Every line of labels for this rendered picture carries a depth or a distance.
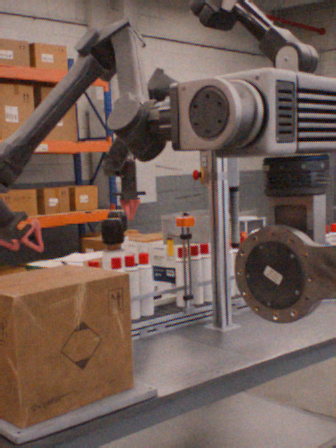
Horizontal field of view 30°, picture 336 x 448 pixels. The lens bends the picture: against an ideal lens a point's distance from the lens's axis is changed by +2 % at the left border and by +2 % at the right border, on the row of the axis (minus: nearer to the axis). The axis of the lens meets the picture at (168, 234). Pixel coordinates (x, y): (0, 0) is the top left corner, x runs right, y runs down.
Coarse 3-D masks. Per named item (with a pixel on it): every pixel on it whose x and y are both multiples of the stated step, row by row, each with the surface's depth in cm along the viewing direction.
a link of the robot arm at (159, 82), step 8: (160, 72) 169; (152, 80) 168; (160, 80) 168; (168, 80) 168; (176, 80) 168; (152, 88) 167; (160, 88) 167; (168, 88) 167; (152, 96) 169; (160, 96) 169; (168, 96) 168
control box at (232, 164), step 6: (228, 162) 199; (234, 162) 199; (204, 168) 205; (228, 168) 199; (234, 168) 200; (204, 174) 206; (228, 174) 200; (234, 174) 200; (204, 180) 207; (228, 180) 200; (234, 180) 200; (204, 186) 212; (228, 186) 200; (234, 186) 200
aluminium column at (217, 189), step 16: (208, 160) 199; (224, 160) 198; (208, 192) 200; (224, 192) 199; (224, 208) 199; (224, 224) 200; (224, 240) 201; (224, 256) 202; (224, 272) 202; (224, 288) 201; (224, 304) 202; (224, 320) 202
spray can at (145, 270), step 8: (144, 256) 199; (144, 264) 199; (144, 272) 198; (144, 280) 199; (152, 280) 201; (144, 288) 199; (152, 288) 201; (152, 296) 201; (144, 304) 200; (152, 304) 201; (144, 312) 200; (152, 312) 201
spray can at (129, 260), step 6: (126, 258) 195; (132, 258) 195; (126, 264) 195; (132, 264) 195; (126, 270) 195; (132, 270) 195; (138, 270) 196; (132, 276) 195; (138, 276) 196; (132, 282) 195; (138, 282) 196; (132, 288) 195; (138, 288) 197; (132, 294) 195; (132, 306) 196; (138, 306) 197; (132, 312) 196; (138, 312) 197; (132, 318) 196; (138, 318) 197
